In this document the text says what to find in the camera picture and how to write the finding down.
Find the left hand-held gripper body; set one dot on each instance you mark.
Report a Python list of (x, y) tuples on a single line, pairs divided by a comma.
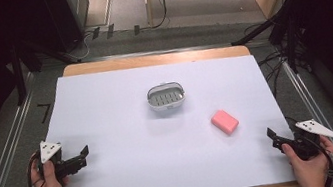
[(49, 151)]

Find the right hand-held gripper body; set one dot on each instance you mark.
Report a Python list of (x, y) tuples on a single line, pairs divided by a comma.
[(310, 138)]

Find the person's right hand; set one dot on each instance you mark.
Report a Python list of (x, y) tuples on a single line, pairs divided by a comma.
[(307, 165)]

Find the pink soap bar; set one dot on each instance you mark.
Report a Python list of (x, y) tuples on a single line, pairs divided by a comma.
[(225, 121)]

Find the white table sheet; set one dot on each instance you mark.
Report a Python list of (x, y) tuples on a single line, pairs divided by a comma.
[(152, 163)]

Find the black metal stand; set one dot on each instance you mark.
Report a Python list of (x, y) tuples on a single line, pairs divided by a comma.
[(19, 79)]

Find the black tripod stand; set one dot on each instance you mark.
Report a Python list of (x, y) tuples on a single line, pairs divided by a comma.
[(290, 43)]

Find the metal soap dish basket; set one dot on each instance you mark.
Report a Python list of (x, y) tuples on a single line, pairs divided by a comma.
[(166, 96)]

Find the grey cabinet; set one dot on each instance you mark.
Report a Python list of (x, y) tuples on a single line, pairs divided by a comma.
[(78, 6)]

